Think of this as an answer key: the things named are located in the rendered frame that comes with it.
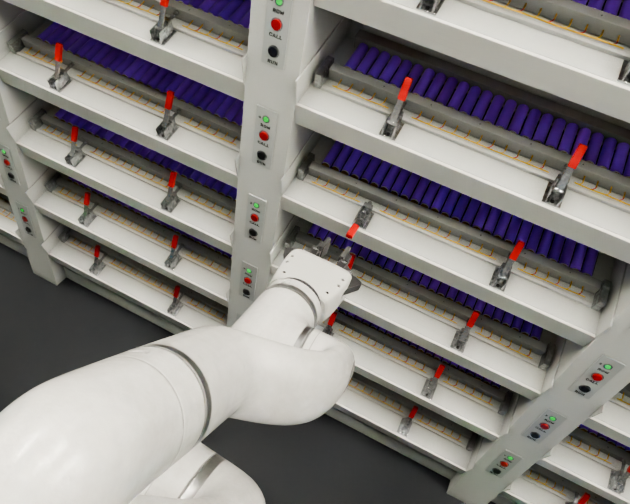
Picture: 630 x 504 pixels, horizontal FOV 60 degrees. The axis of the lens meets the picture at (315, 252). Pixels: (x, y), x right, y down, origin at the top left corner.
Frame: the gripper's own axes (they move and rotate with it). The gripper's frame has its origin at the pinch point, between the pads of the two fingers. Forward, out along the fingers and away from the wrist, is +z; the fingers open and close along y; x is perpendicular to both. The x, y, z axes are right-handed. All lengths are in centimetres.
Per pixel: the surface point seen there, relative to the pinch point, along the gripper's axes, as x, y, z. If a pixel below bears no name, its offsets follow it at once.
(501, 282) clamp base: -0.7, 27.2, 16.0
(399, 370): -39, 19, 28
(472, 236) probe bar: 3.6, 19.4, 19.6
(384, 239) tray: -1.8, 5.4, 14.8
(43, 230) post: -51, -86, 28
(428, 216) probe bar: 3.8, 10.8, 19.5
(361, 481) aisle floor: -77, 23, 25
